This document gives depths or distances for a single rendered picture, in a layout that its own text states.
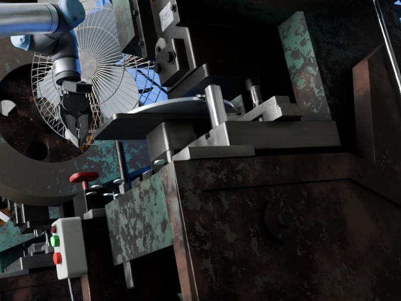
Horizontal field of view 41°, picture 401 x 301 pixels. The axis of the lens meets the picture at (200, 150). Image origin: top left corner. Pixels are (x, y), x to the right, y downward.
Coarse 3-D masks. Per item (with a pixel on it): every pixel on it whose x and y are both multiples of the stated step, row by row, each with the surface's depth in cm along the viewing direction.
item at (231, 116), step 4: (228, 116) 121; (232, 116) 122; (236, 116) 123; (240, 116) 123; (228, 120) 121; (232, 120) 122; (204, 128) 125; (208, 128) 124; (200, 132) 127; (204, 132) 125; (208, 132) 124; (196, 136) 128
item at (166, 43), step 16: (160, 0) 134; (160, 16) 134; (160, 32) 135; (176, 32) 128; (192, 32) 124; (208, 32) 126; (224, 32) 129; (160, 48) 132; (176, 48) 123; (192, 48) 123; (208, 48) 125; (224, 48) 127; (160, 64) 128; (176, 64) 123; (192, 64) 122; (160, 80) 129; (176, 80) 128
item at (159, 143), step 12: (108, 120) 110; (120, 120) 109; (132, 120) 110; (144, 120) 112; (156, 120) 113; (168, 120) 115; (180, 120) 116; (192, 120) 118; (204, 120) 120; (96, 132) 116; (108, 132) 115; (120, 132) 116; (132, 132) 118; (144, 132) 120; (156, 132) 118; (168, 132) 115; (180, 132) 116; (192, 132) 118; (156, 144) 118; (168, 144) 114; (180, 144) 115; (156, 156) 118; (168, 156) 114; (156, 168) 118
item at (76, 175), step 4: (80, 172) 139; (84, 172) 140; (88, 172) 140; (92, 172) 141; (96, 172) 142; (72, 176) 140; (76, 176) 139; (80, 176) 139; (84, 176) 140; (88, 176) 140; (92, 176) 141; (96, 176) 141; (72, 180) 141; (76, 180) 141; (80, 180) 142; (84, 180) 142; (88, 180) 144; (92, 180) 145; (84, 184) 141; (88, 184) 142; (84, 188) 141; (88, 188) 141
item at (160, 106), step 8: (152, 104) 109; (160, 104) 108; (168, 104) 109; (176, 104) 109; (184, 104) 110; (192, 104) 111; (224, 104) 115; (232, 104) 118; (128, 112) 111; (136, 112) 110; (144, 112) 111; (152, 112) 112; (160, 112) 113; (168, 112) 114; (176, 112) 115; (184, 112) 116; (192, 112) 117; (200, 112) 118; (232, 112) 122; (144, 144) 133
